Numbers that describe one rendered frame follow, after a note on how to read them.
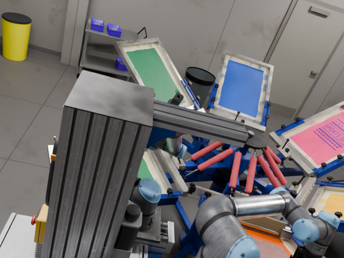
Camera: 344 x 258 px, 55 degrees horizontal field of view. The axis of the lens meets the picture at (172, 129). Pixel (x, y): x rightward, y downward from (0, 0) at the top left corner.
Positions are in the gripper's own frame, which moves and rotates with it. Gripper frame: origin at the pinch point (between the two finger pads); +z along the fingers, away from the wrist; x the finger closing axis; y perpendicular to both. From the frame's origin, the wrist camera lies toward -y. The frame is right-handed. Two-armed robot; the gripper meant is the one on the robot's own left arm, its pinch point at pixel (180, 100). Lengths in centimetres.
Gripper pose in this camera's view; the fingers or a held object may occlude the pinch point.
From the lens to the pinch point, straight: 195.1
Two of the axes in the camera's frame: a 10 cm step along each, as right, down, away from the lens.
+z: 3.7, -3.9, 8.4
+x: 8.3, 5.4, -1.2
